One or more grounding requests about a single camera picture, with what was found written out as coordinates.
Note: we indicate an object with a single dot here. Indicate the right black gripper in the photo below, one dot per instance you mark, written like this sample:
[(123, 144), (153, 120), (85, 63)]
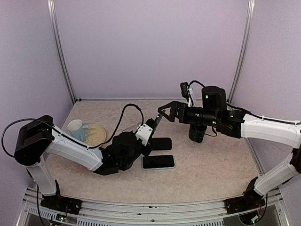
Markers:
[(175, 105)]

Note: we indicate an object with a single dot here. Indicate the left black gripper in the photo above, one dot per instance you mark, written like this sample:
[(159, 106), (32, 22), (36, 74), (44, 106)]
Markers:
[(149, 149)]

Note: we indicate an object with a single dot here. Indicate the light blue phone case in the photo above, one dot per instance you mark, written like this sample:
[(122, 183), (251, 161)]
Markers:
[(158, 168)]

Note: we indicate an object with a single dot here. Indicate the black phone front table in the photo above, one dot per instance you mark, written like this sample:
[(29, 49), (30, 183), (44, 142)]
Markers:
[(158, 162)]

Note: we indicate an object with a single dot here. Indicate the clear white phone case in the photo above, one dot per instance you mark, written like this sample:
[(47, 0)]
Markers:
[(157, 121)]

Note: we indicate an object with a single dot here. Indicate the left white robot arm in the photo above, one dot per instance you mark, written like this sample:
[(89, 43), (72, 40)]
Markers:
[(41, 135)]

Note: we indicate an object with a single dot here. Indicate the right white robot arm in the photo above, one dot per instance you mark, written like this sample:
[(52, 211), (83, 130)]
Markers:
[(240, 123)]

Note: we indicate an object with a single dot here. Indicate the light blue small case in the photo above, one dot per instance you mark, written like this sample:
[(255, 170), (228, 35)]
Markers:
[(78, 130)]

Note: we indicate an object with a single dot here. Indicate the dark green mug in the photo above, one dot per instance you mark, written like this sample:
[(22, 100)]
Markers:
[(197, 132)]

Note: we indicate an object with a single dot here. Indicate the beige round plate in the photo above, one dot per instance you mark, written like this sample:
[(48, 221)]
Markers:
[(97, 136)]

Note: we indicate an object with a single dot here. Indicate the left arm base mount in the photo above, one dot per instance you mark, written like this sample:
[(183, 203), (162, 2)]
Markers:
[(62, 204)]

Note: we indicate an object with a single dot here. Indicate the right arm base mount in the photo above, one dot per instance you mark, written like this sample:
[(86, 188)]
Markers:
[(248, 201)]

